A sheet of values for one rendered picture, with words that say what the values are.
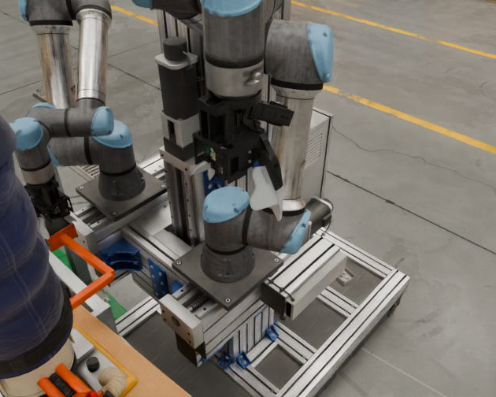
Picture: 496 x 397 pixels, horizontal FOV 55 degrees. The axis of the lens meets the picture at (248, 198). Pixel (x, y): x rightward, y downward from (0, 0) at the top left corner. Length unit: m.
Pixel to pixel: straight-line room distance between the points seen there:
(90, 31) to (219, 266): 0.72
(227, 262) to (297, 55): 0.55
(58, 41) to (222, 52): 0.97
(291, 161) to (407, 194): 2.35
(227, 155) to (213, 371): 1.55
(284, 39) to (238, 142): 0.42
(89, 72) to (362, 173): 2.49
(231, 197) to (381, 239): 1.92
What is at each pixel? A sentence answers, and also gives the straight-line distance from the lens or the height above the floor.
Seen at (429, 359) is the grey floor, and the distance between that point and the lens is 2.51.
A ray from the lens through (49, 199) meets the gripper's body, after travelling 1.30.
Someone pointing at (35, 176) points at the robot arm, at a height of 1.31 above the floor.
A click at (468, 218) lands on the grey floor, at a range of 3.33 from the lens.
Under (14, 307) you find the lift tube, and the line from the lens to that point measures 0.94.
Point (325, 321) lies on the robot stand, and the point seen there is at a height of 0.21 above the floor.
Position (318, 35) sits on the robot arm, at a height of 1.65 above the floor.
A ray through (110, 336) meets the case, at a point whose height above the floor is 0.94.
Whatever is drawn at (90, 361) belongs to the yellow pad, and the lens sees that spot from 1.24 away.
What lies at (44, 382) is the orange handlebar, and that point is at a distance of 1.13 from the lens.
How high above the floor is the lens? 2.00
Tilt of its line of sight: 39 degrees down
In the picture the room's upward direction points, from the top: straight up
